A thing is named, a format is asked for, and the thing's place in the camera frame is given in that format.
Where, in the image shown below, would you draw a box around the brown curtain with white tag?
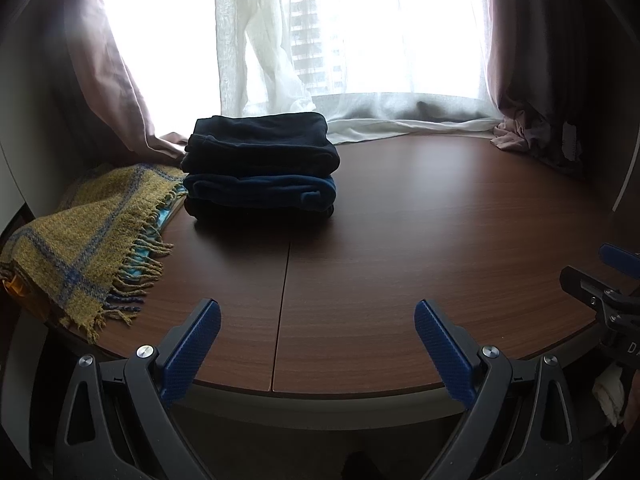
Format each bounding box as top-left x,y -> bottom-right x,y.
482,0 -> 626,181

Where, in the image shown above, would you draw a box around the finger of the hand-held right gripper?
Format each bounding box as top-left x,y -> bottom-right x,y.
600,243 -> 640,272
560,266 -> 640,332

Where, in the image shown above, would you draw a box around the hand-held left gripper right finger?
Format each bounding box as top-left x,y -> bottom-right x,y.
413,300 -> 584,480

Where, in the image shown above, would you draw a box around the black folded garment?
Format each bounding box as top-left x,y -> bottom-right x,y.
184,197 -> 335,222

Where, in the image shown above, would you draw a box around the white crumpled cloth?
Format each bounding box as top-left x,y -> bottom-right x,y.
592,364 -> 627,427

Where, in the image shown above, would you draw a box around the teal cloth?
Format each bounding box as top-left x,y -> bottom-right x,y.
121,194 -> 190,281

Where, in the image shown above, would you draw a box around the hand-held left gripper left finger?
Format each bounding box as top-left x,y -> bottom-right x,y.
52,298 -> 222,480

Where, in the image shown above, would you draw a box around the pink brown curtain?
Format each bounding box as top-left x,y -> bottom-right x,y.
50,0 -> 191,168

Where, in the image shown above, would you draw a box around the orange object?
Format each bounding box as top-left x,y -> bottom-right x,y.
1,276 -> 27,305

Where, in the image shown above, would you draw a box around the white sheer curtain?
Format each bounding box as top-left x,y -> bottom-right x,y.
214,0 -> 503,146

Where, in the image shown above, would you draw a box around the high-rise building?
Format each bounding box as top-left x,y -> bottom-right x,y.
289,0 -> 347,97

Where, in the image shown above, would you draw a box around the blue folded garment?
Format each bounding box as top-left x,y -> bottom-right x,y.
182,174 -> 336,214

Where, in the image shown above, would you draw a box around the yellow plaid fringed scarf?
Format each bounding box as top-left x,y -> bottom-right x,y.
0,162 -> 190,345

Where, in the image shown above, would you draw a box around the navy blue pants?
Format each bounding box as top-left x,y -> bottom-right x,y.
180,112 -> 341,179

